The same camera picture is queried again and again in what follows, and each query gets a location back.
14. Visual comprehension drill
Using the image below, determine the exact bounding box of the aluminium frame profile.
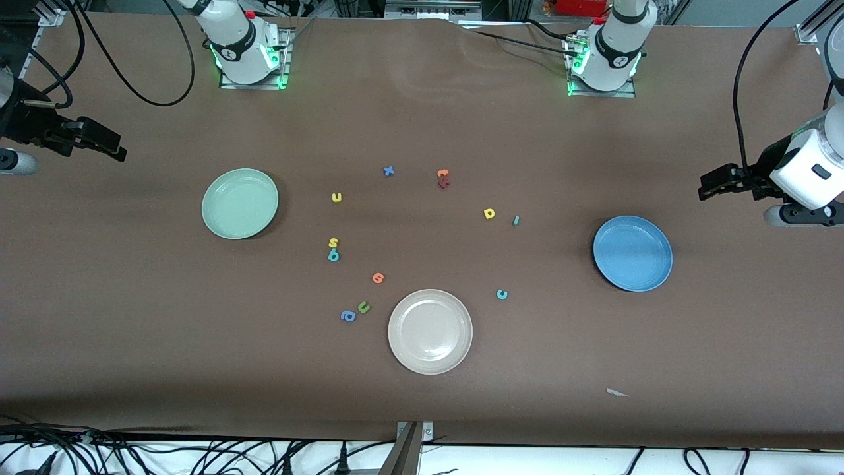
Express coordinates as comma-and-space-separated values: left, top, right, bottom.
794, 0, 844, 46
18, 0, 75, 80

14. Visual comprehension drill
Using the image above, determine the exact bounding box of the green plate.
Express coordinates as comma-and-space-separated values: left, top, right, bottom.
201, 168, 280, 240

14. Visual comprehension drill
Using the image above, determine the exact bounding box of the metal table bracket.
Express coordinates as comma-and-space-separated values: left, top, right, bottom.
377, 420, 436, 475

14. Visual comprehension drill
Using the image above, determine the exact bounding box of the beige plate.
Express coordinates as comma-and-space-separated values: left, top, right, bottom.
387, 288, 474, 376

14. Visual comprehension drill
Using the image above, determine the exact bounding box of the thick black floor cable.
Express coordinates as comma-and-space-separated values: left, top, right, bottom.
0, 422, 90, 446

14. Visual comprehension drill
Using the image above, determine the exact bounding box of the black cable with brass plug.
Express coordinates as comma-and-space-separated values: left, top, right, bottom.
18, 0, 88, 111

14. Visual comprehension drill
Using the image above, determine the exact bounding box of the blue plate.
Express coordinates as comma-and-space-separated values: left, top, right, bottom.
592, 215, 674, 293

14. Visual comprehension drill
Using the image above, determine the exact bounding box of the black cable on table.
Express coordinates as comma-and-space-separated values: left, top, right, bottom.
458, 18, 584, 59

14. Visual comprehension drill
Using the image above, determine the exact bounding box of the red box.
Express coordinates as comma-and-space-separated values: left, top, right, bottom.
553, 0, 611, 18

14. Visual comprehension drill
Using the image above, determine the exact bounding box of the silver metal frame piece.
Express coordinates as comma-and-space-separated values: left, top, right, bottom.
384, 0, 484, 22

